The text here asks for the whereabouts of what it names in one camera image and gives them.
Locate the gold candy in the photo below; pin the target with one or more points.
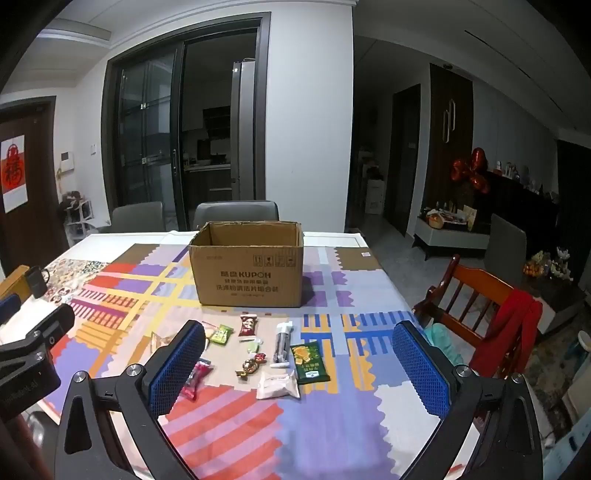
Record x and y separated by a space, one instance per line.
247 368

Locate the black mug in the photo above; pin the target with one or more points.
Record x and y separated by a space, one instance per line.
36 280

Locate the dark coffee table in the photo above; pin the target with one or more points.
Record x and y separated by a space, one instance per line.
554 295

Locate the grey dining chair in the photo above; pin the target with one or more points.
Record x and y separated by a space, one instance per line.
508 244
137 217
236 213

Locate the light wooden chair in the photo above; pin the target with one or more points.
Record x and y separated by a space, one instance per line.
13 282

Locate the woven basket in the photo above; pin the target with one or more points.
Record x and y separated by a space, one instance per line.
436 219

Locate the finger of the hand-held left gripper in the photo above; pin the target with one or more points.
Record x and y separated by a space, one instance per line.
55 323
9 305

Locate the dark sideboard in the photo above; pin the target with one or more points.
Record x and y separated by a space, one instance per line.
521 207

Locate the pale green candy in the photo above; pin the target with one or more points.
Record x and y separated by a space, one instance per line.
253 345

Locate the colourful patterned table mat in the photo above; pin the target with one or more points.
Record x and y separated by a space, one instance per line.
323 415

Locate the dark green snack packet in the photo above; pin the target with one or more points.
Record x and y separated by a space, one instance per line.
309 364

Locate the red and white door poster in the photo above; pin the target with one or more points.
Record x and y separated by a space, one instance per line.
13 175

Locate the white wall intercom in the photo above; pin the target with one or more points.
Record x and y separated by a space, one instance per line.
68 161

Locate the red heart balloons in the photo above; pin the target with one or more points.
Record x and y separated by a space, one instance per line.
471 170

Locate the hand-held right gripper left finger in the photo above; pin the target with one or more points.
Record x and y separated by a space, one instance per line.
178 364

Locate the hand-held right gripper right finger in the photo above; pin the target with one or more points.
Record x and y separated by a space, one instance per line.
422 369

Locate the sliding glass door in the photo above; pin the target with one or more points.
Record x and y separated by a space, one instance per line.
147 138

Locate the black range hood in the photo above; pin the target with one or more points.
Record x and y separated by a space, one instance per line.
217 122

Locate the red wrapped candy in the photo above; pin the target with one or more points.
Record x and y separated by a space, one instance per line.
260 357

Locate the light green snack packet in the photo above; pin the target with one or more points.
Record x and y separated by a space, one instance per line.
221 335

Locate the clear wrapped snack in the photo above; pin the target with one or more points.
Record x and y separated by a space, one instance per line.
210 328

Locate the white shoe rack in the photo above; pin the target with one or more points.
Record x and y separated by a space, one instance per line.
81 217

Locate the red-brown wooden chair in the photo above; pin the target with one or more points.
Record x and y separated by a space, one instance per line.
466 295

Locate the white snack packet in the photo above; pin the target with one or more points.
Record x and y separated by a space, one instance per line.
278 385

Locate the red cloth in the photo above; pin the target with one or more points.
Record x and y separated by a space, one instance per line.
512 323

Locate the white low cabinet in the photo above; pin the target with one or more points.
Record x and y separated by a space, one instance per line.
450 237

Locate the teal cloth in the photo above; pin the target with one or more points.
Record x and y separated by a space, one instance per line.
444 344

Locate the beige snack packet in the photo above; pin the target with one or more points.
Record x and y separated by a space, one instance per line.
159 345

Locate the red snack packet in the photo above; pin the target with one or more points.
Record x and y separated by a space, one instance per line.
248 326

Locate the white box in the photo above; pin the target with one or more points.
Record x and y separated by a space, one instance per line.
375 196

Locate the tall dark wood cupboard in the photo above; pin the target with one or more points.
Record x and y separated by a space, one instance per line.
448 138

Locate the brown entry door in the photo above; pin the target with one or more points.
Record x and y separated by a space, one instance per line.
32 221

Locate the floral patterned cloth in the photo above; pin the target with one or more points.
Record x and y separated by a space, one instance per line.
78 277

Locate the brown cardboard box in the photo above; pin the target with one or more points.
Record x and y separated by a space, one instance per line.
249 272

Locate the pink snack packet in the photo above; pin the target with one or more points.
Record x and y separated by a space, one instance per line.
197 378

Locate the clear tube white cap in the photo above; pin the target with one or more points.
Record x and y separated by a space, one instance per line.
280 346

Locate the grey refrigerator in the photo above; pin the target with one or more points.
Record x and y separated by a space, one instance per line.
243 134

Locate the dark interior door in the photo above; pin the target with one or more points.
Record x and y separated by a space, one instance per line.
405 157

